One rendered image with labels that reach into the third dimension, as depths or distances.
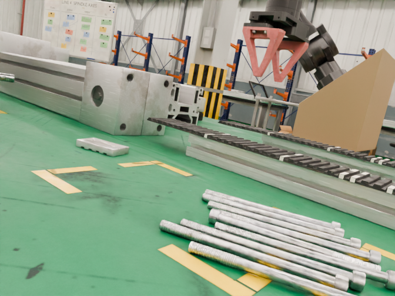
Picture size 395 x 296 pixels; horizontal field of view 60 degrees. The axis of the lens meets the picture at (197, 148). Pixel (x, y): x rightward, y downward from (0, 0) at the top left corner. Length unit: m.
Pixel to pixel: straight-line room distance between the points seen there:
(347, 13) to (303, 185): 8.40
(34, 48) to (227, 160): 0.59
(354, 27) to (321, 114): 7.69
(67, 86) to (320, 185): 0.42
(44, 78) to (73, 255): 0.51
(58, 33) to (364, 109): 6.34
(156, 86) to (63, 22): 6.35
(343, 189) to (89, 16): 6.32
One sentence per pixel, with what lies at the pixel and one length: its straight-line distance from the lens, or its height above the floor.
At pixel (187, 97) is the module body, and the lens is 0.74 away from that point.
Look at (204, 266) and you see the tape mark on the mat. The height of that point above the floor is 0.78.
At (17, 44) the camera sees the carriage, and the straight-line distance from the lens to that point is 0.86.
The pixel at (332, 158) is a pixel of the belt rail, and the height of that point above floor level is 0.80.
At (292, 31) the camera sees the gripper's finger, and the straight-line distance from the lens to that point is 0.60.
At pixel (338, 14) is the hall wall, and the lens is 8.76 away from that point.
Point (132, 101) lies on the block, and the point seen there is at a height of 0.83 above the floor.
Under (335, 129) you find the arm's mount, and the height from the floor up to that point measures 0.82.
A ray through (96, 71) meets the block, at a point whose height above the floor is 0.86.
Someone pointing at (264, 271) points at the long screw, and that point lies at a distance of 0.18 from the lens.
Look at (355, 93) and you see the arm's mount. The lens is 0.91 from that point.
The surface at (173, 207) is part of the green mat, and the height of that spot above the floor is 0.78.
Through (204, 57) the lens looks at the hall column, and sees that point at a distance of 4.15.
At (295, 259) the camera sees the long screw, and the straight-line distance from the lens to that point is 0.20.
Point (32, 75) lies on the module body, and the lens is 0.71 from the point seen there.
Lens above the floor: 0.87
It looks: 10 degrees down
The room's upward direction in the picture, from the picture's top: 10 degrees clockwise
